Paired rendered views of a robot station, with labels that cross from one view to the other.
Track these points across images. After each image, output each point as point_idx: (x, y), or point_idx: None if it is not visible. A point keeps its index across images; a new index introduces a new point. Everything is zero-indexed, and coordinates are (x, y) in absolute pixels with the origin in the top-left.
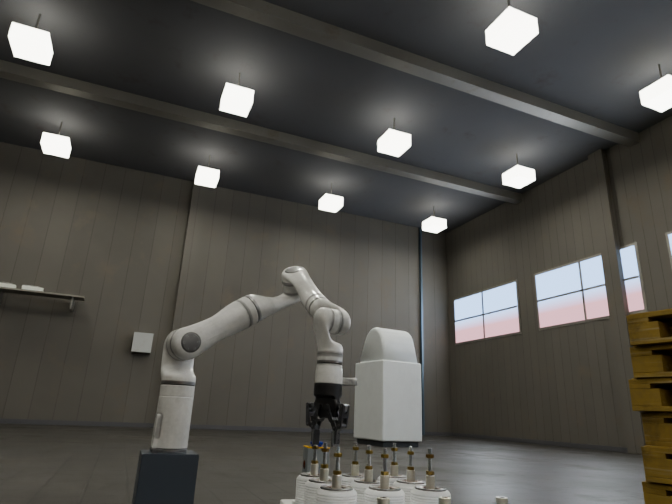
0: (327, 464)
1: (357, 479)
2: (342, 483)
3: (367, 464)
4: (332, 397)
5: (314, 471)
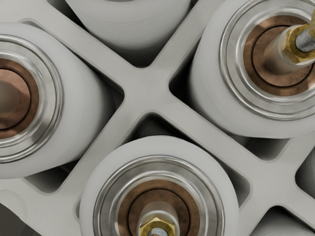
0: (175, 234)
1: (228, 64)
2: (110, 24)
3: (306, 50)
4: None
5: (5, 111)
